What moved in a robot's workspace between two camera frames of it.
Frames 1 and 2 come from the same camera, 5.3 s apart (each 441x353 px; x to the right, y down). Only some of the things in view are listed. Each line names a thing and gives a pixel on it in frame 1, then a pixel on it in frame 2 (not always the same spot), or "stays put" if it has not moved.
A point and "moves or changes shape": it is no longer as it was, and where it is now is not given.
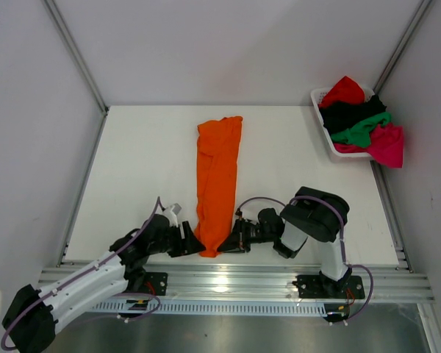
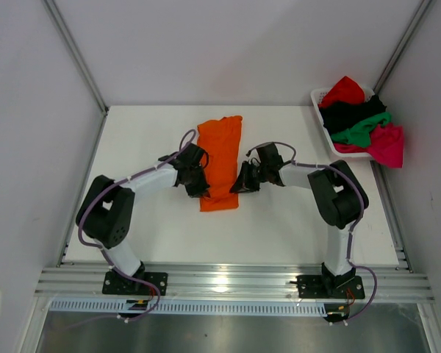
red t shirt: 345,89 stays put
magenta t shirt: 386,145 stays put
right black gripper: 243,235 to 251,178
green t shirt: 359,134 stays put
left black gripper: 188,245 to 201,190
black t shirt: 337,115 stays put
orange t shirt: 218,154 moves or changes shape
